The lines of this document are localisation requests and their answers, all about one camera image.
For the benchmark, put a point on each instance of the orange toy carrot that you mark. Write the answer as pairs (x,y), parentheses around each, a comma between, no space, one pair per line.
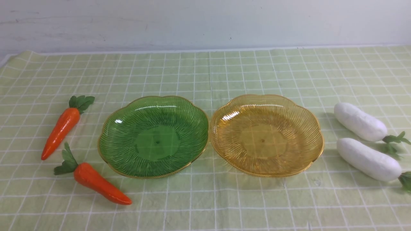
(88,177)
(66,122)

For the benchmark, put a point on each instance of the white toy radish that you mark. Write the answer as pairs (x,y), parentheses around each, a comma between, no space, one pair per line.
(373,163)
(364,125)

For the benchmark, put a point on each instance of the green ribbed plastic plate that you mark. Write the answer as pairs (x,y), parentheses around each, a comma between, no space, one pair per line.
(153,137)

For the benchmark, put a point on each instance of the amber ribbed plastic plate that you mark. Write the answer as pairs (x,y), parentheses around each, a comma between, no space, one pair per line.
(266,135)

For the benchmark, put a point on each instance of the green checkered tablecloth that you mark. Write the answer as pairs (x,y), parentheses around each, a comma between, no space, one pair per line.
(209,194)

